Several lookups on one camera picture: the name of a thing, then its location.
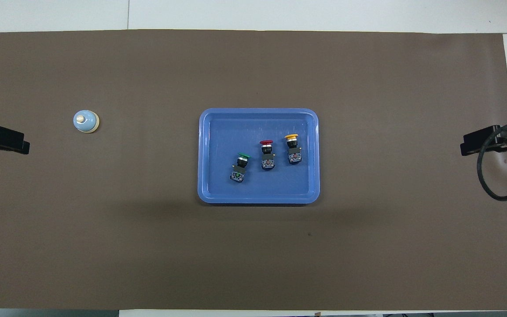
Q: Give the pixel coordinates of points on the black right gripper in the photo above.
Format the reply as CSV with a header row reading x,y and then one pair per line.
x,y
493,138

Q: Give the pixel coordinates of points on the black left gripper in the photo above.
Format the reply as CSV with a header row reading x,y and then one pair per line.
x,y
2,138

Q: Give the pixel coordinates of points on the light blue call bell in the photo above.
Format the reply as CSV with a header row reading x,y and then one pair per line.
x,y
85,122

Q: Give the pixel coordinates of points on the yellow push button switch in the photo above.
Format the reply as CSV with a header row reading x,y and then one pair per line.
x,y
293,150

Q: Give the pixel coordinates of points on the red push button switch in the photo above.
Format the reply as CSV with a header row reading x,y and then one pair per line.
x,y
267,156

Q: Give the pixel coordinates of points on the green push button switch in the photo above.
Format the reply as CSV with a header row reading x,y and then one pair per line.
x,y
240,167

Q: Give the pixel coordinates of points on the blue plastic tray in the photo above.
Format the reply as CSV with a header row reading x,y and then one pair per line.
x,y
222,132

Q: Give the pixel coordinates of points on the brown table mat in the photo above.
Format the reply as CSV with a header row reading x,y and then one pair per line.
x,y
148,242

